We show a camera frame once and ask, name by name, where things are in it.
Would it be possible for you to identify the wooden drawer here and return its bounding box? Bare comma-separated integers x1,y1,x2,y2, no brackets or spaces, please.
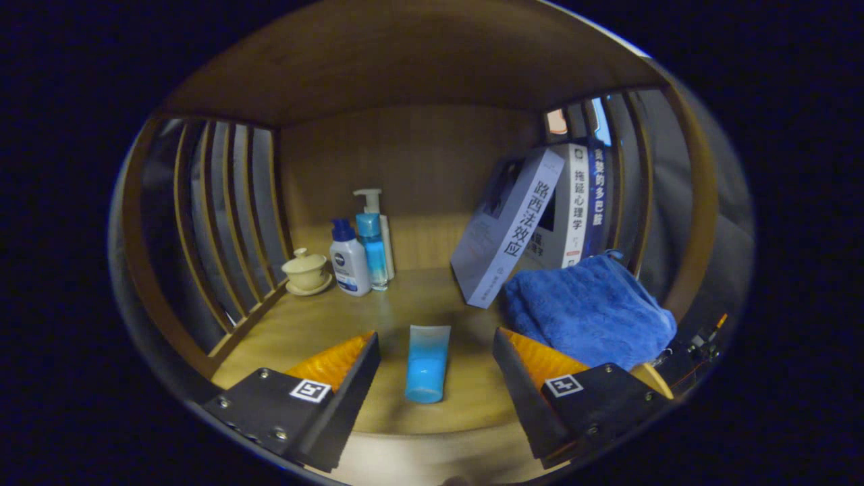
304,420,574,485

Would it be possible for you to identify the wooden cabinet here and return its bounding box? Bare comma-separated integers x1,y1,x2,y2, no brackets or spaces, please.
111,0,720,486

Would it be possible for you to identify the grey book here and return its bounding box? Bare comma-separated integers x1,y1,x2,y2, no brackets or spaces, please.
450,148,566,310

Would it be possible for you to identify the black equipment with orange part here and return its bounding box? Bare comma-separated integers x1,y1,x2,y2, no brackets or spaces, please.
658,313,730,399

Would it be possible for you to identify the beige lidded teacup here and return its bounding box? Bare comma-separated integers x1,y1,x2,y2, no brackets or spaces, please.
281,248,333,296

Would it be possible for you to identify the wooden countertop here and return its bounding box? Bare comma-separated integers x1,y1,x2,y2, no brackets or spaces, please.
211,267,676,436

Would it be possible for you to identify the dark blue spine book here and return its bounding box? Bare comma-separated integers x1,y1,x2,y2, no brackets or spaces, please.
586,138,608,259

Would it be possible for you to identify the white bottle blue cap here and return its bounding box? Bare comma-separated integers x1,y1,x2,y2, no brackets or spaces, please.
329,218,373,297

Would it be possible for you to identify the blue folded towel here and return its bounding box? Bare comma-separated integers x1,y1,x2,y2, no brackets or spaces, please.
501,250,678,372

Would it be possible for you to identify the blue white tube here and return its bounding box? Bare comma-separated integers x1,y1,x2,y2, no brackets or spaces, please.
404,325,452,404

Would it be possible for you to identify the white spine book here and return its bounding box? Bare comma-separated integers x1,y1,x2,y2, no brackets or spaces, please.
523,143,591,269

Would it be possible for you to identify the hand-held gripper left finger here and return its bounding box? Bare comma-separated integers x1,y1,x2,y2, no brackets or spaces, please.
200,331,381,473

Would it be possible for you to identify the blue pump bottle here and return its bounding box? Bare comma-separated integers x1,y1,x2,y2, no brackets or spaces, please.
353,188,390,292

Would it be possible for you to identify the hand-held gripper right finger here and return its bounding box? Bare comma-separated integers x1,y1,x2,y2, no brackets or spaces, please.
491,328,669,470

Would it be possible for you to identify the slim white bottle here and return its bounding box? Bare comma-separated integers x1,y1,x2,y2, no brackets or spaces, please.
379,215,396,281

